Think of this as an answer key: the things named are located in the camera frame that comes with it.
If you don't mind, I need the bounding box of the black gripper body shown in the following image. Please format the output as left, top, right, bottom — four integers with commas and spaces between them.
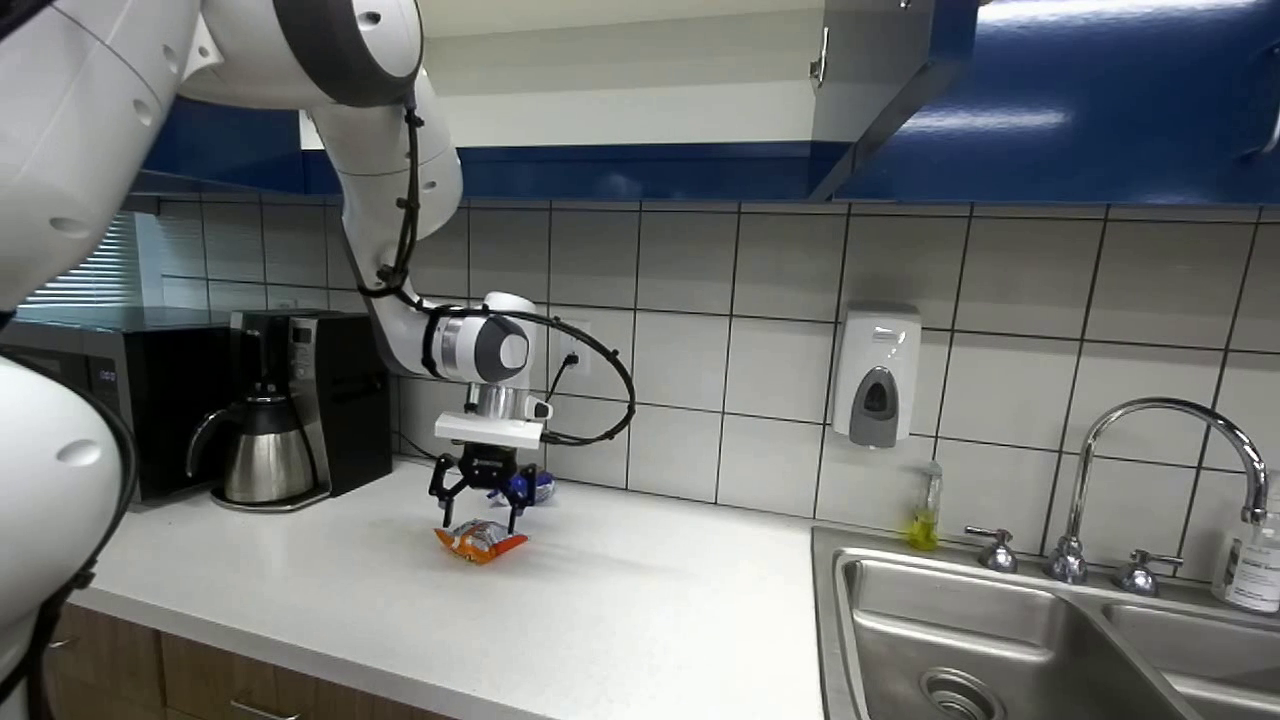
456, 441, 527, 490

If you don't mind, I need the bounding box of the orange snack packet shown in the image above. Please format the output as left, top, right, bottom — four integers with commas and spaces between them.
432, 515, 533, 569

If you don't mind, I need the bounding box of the blue snack packet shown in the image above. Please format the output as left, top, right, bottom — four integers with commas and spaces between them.
490, 471, 560, 519

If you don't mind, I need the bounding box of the wooden base cabinet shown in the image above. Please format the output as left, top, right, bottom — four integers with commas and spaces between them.
30, 599, 456, 720

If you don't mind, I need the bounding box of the open cabinet door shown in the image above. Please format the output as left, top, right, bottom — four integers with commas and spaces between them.
808, 0, 986, 203

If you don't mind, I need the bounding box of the steel coffee carafe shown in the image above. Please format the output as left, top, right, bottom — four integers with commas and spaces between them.
181, 385, 322, 511

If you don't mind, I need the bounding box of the black microwave oven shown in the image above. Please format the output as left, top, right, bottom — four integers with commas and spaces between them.
0, 319, 264, 501

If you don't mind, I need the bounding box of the small green bottle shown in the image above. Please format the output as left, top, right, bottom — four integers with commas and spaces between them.
900, 462, 946, 554

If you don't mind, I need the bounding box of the stainless steel sink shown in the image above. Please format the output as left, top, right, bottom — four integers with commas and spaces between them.
808, 524, 1280, 720

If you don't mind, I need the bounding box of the chrome gooseneck faucet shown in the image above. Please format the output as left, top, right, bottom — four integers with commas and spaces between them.
1042, 391, 1273, 588

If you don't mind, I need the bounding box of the white soap bottle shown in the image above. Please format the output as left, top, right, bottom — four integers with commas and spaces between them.
1215, 511, 1280, 620

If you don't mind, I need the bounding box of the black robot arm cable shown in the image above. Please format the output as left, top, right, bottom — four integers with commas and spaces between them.
355, 102, 640, 450

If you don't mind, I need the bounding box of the wide metal cabinet handle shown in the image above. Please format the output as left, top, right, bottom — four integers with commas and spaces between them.
219, 694, 304, 720

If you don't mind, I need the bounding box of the white wall soap dispenser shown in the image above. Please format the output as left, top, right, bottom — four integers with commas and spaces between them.
832, 307, 924, 450

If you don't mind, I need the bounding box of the white open wall cabinet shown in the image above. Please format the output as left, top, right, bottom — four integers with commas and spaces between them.
296, 0, 936, 156

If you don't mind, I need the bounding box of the chrome faucet handle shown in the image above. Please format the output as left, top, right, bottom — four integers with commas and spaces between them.
959, 524, 1029, 575
1116, 547, 1188, 599

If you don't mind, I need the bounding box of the blue closed wall cabinet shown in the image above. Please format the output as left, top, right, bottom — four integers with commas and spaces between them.
852, 0, 1280, 207

